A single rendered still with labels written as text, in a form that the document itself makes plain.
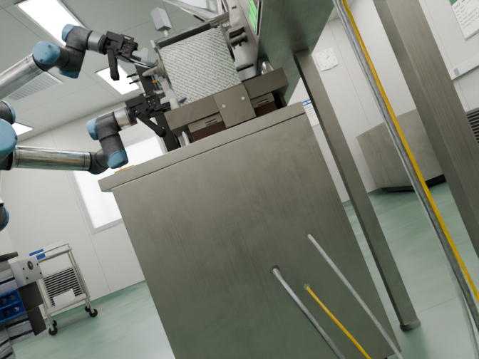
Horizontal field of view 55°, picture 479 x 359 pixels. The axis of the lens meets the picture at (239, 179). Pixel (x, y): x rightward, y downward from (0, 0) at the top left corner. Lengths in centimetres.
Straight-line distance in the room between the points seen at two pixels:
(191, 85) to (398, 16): 91
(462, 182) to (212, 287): 77
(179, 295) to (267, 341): 29
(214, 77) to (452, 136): 97
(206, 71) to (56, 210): 626
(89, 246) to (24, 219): 110
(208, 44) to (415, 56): 93
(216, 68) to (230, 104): 29
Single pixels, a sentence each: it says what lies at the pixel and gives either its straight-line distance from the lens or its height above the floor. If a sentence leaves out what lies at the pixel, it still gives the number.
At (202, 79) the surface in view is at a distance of 169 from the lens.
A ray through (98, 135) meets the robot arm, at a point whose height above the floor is 108.
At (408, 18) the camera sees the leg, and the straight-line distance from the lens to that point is 98.
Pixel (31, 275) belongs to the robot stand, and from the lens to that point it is 187.
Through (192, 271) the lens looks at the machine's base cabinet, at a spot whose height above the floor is 54.
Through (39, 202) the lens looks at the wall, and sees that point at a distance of 787.
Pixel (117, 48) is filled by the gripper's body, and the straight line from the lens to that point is 181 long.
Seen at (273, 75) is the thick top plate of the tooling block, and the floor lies 102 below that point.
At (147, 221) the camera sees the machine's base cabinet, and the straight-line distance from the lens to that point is 140.
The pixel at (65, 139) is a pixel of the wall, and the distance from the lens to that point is 778.
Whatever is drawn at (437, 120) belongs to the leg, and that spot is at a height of 69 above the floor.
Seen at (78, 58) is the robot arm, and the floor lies 140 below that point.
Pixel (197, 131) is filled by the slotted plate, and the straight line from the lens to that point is 147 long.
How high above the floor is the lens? 69
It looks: 2 degrees up
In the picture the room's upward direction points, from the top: 21 degrees counter-clockwise
